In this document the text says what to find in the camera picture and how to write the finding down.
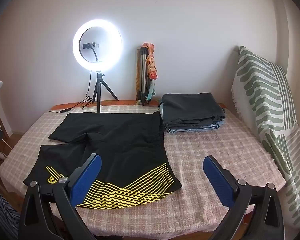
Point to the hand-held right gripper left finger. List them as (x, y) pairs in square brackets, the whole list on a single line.
[(86, 177)]

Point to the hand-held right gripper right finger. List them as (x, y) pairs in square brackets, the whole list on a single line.
[(218, 177)]

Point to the black pants with yellow stripes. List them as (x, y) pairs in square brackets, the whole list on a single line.
[(120, 140)]

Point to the pink checked blanket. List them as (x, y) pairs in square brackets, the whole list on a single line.
[(215, 145)]

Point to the stack of folded dark clothes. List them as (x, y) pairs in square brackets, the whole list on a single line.
[(192, 107)]

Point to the orange patterned mat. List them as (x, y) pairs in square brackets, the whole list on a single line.
[(122, 102)]

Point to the small black tripod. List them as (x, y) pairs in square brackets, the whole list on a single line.
[(98, 92)]

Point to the dark striped cloth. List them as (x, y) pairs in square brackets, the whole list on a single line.
[(0, 205)]

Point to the striped green white pillow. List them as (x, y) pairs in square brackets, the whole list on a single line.
[(265, 92)]

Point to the folded silver tripod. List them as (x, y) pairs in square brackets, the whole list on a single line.
[(142, 70)]

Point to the black gooseneck phone holder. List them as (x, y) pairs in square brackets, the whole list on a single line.
[(86, 46)]

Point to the orange and black folded stand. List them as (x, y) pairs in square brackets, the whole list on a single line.
[(151, 62)]

